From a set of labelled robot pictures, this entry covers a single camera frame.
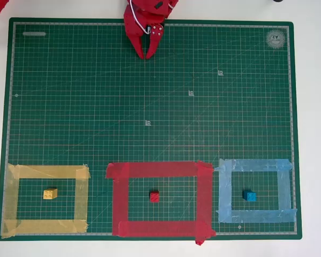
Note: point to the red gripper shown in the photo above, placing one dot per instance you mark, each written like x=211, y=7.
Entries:
x=134, y=27

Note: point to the red toy brick cube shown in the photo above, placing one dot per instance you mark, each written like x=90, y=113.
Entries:
x=155, y=196

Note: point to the red follower robot arm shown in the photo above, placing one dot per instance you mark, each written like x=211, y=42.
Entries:
x=149, y=9

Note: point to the red tape square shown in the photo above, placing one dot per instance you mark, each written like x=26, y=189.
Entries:
x=160, y=168

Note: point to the yellow toy brick cube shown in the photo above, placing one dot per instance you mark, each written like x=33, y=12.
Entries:
x=50, y=194

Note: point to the blue toy brick cube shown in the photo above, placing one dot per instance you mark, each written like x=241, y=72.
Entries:
x=249, y=196

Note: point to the blue tape square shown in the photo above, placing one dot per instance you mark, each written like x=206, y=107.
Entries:
x=256, y=216

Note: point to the yellow tape square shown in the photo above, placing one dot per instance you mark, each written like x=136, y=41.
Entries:
x=42, y=227

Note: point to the green cutting mat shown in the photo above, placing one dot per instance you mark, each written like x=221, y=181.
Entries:
x=160, y=107

